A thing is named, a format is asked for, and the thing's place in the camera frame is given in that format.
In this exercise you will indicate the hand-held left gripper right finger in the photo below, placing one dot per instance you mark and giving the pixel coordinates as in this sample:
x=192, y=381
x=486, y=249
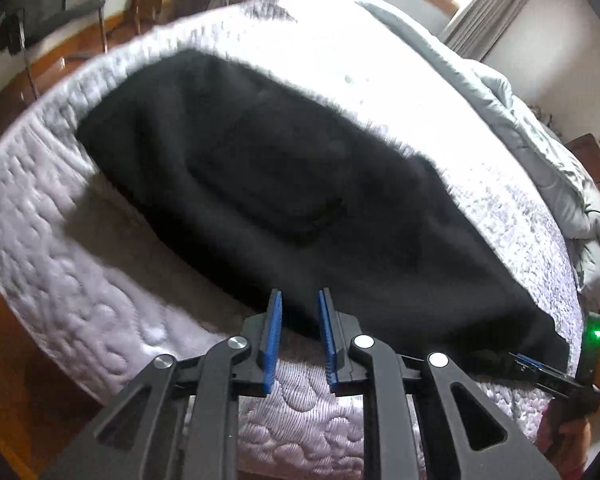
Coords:
x=327, y=340

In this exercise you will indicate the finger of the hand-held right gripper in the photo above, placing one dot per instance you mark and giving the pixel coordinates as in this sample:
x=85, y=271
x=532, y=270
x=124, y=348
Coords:
x=540, y=370

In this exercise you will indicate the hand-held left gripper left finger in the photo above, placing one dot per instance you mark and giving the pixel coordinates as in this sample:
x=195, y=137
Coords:
x=272, y=340

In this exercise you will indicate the black pants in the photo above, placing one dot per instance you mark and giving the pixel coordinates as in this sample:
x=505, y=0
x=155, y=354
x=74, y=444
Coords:
x=255, y=170

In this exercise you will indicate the person's right hand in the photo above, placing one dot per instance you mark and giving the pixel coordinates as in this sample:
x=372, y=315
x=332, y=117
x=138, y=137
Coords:
x=574, y=435

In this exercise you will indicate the wooden headboard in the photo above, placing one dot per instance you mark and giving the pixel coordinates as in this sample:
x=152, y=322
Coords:
x=597, y=170

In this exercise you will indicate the white quilted mattress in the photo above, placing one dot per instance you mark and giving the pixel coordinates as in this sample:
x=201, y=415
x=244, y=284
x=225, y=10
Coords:
x=55, y=260

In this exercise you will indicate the grey duvet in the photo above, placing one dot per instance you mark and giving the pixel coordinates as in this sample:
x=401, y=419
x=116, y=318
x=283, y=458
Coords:
x=530, y=135

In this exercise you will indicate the beige curtain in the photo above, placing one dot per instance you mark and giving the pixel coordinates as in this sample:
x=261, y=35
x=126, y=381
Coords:
x=495, y=5

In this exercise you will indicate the black office chair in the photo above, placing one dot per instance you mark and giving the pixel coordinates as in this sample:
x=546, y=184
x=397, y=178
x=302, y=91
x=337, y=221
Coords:
x=55, y=5

